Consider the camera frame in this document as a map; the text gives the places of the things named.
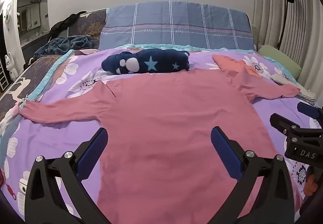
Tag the green pillow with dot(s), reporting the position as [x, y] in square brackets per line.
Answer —
[280, 58]

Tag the black garment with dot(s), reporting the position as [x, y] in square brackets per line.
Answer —
[65, 22]

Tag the white lucky cat figurine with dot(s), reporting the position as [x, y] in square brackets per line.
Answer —
[11, 65]

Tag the stack of folded clothes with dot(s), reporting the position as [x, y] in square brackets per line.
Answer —
[306, 94]

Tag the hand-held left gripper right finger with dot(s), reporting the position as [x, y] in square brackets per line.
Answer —
[222, 145]

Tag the orange garment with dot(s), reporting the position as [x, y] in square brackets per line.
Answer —
[227, 61]

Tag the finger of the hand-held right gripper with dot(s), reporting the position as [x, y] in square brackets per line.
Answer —
[285, 121]
[309, 110]

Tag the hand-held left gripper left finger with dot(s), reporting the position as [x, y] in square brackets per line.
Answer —
[97, 144]

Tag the pink long-sleeve shirt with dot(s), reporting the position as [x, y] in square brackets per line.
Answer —
[164, 113]

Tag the purple floral bedsheet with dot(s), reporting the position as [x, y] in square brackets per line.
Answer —
[50, 138]

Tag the blue plaid pillow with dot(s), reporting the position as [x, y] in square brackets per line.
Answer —
[176, 24]

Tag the navy star-print folded blanket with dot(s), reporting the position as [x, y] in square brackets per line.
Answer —
[151, 62]

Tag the blue fuzzy blanket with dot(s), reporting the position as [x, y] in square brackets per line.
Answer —
[65, 43]

